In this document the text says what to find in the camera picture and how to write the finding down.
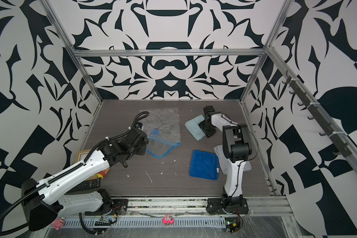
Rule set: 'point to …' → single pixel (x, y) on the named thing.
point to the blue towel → (204, 164)
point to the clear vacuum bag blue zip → (162, 128)
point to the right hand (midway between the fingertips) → (201, 127)
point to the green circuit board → (233, 226)
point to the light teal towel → (192, 125)
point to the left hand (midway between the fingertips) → (140, 140)
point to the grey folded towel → (223, 161)
